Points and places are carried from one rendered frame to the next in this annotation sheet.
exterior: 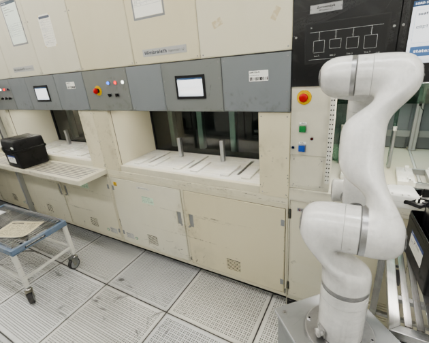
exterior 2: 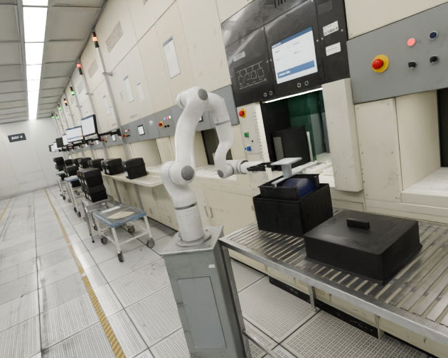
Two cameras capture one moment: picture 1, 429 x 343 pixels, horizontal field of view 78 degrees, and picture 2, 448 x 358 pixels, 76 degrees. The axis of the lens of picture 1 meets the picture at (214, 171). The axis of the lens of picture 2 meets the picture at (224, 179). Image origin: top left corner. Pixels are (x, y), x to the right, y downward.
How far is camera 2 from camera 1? 135 cm
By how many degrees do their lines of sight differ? 28
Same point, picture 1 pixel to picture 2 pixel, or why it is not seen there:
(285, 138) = (240, 142)
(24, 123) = (139, 152)
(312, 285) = not seen: hidden behind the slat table
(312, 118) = (249, 126)
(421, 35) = (279, 64)
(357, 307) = (180, 212)
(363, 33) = (256, 68)
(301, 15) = (230, 62)
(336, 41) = (247, 75)
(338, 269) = (171, 192)
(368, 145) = (178, 131)
